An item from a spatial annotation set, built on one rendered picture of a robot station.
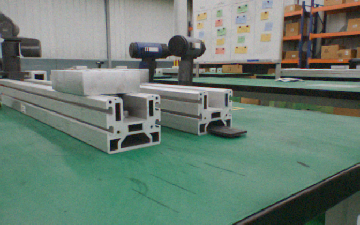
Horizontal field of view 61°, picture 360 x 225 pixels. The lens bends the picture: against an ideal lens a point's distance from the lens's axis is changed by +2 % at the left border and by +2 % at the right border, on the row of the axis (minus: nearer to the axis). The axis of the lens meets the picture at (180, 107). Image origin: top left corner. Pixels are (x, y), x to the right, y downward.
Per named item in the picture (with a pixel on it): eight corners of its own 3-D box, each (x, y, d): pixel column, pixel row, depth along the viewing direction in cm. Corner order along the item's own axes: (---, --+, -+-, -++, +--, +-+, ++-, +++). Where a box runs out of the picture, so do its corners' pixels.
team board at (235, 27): (182, 126, 457) (182, -8, 431) (205, 121, 489) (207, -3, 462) (265, 146, 342) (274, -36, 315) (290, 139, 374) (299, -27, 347)
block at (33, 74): (24, 85, 204) (23, 70, 203) (42, 84, 211) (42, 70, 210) (28, 85, 196) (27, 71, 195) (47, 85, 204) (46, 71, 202)
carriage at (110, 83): (52, 103, 62) (50, 69, 61) (103, 99, 69) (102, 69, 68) (84, 112, 50) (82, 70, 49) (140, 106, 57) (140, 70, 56)
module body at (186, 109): (58, 99, 118) (57, 78, 117) (83, 98, 125) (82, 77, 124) (197, 135, 58) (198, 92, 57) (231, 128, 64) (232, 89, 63)
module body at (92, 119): (1, 103, 106) (-1, 79, 105) (33, 101, 113) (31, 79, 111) (107, 154, 46) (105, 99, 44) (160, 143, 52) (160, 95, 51)
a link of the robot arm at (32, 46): (6, 24, 113) (-1, 21, 104) (40, 26, 116) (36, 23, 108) (8, 57, 114) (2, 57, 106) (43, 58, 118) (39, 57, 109)
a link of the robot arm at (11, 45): (2, 39, 111) (-2, 38, 106) (23, 40, 113) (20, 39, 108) (4, 59, 112) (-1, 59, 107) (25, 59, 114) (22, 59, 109)
